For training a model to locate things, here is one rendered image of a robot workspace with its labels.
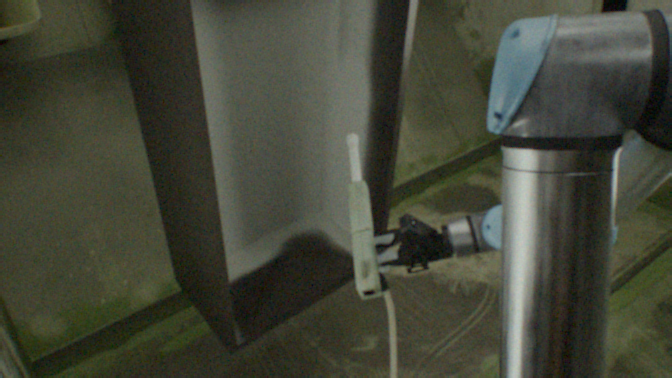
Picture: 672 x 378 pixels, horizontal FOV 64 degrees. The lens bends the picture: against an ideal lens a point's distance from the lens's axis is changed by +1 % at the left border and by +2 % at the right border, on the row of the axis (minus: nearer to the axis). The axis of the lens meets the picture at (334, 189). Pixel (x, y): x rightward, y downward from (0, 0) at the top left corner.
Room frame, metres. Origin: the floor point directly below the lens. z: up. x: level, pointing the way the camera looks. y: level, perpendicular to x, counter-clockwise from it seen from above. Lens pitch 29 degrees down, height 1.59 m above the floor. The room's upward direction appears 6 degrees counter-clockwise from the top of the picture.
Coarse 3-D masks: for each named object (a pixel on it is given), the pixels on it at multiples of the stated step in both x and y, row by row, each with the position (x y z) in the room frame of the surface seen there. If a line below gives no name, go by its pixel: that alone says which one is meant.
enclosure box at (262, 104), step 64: (128, 0) 1.14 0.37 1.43; (192, 0) 1.35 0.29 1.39; (256, 0) 1.46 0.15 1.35; (320, 0) 1.59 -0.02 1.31; (384, 0) 1.40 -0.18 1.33; (128, 64) 1.24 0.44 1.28; (192, 64) 0.97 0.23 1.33; (256, 64) 1.48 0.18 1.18; (320, 64) 1.62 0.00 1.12; (384, 64) 1.41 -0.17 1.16; (192, 128) 1.00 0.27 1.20; (256, 128) 1.51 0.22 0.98; (320, 128) 1.67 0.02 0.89; (384, 128) 1.42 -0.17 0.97; (192, 192) 1.08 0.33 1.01; (256, 192) 1.54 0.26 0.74; (320, 192) 1.72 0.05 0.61; (384, 192) 1.43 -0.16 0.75; (192, 256) 1.18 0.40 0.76; (256, 256) 1.49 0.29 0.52; (320, 256) 1.48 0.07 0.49; (256, 320) 1.22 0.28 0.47
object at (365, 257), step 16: (352, 144) 1.29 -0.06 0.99; (352, 160) 1.23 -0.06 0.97; (352, 176) 1.18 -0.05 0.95; (352, 192) 1.12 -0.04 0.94; (368, 192) 1.14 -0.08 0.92; (352, 208) 1.08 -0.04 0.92; (368, 208) 1.07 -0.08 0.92; (352, 224) 1.03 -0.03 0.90; (368, 224) 1.02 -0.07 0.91; (352, 240) 0.99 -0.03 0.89; (368, 240) 0.98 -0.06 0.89; (368, 256) 0.94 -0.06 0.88; (368, 272) 0.90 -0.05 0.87; (368, 288) 0.87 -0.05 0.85; (384, 288) 1.03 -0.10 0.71
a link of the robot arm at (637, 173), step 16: (656, 128) 0.47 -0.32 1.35; (624, 144) 0.58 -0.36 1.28; (640, 144) 0.55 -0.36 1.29; (656, 144) 0.51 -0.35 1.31; (624, 160) 0.59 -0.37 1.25; (640, 160) 0.56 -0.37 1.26; (656, 160) 0.55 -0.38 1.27; (624, 176) 0.60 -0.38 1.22; (640, 176) 0.58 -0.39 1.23; (656, 176) 0.57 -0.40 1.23; (624, 192) 0.62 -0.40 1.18; (640, 192) 0.61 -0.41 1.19; (624, 208) 0.65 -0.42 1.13
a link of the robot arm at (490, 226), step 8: (496, 208) 0.87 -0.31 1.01; (488, 216) 0.86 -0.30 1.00; (496, 216) 0.85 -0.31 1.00; (488, 224) 0.85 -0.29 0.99; (496, 224) 0.85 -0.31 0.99; (488, 232) 0.84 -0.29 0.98; (496, 232) 0.84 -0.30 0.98; (488, 240) 0.85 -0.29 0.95; (496, 240) 0.83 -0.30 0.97; (496, 248) 0.84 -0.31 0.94
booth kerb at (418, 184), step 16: (496, 144) 2.92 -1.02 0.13; (448, 160) 2.70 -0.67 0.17; (464, 160) 2.76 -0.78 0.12; (480, 160) 2.84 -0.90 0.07; (416, 176) 2.56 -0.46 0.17; (432, 176) 2.62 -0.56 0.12; (448, 176) 2.69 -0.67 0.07; (400, 192) 2.49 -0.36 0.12; (416, 192) 2.55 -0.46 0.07; (160, 304) 1.74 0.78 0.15; (176, 304) 1.78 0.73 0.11; (192, 304) 1.81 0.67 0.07; (128, 320) 1.67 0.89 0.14; (144, 320) 1.70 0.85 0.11; (160, 320) 1.73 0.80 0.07; (96, 336) 1.60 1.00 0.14; (112, 336) 1.63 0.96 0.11; (128, 336) 1.66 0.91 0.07; (48, 352) 1.51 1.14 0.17; (64, 352) 1.53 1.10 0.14; (80, 352) 1.56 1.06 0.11; (96, 352) 1.59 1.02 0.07; (48, 368) 1.50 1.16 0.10; (64, 368) 1.52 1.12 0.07
